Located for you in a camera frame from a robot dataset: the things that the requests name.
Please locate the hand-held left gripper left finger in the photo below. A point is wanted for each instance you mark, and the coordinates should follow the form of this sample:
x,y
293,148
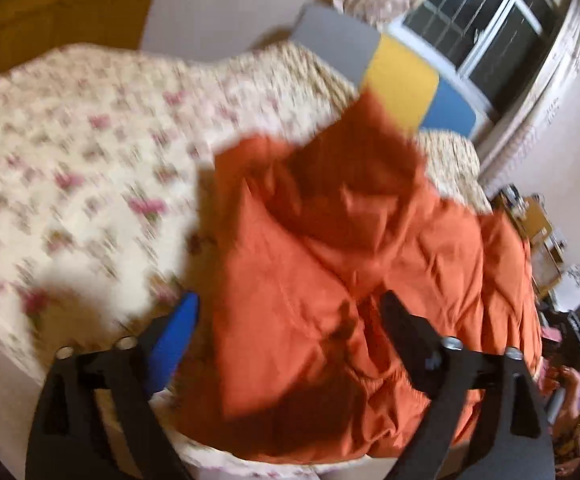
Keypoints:
x,y
180,330

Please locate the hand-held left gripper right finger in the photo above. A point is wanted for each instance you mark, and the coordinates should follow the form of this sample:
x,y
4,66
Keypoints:
x,y
410,332

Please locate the orange puffer jacket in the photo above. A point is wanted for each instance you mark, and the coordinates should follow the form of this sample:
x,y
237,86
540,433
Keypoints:
x,y
320,285

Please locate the pink cloth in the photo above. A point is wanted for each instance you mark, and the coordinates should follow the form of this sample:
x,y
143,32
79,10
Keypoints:
x,y
547,333

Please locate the wooden desk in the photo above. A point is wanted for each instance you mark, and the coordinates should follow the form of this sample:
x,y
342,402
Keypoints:
x,y
532,215

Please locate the cream floral bunched blanket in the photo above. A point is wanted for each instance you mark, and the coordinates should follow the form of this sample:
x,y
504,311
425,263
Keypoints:
x,y
455,170

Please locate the white floral bed quilt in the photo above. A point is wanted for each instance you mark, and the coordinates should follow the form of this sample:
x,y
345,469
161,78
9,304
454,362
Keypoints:
x,y
95,160

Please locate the long patterned curtain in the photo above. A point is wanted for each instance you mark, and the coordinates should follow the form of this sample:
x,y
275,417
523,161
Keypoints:
x,y
545,100

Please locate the grey yellow blue headboard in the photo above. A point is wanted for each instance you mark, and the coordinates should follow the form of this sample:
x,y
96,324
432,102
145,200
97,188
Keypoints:
x,y
400,75

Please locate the yellow wooden wardrobe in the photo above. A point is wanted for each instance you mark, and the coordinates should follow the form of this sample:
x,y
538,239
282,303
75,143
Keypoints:
x,y
45,5

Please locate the window with white frame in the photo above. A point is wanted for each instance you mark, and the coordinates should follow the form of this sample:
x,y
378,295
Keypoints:
x,y
490,25

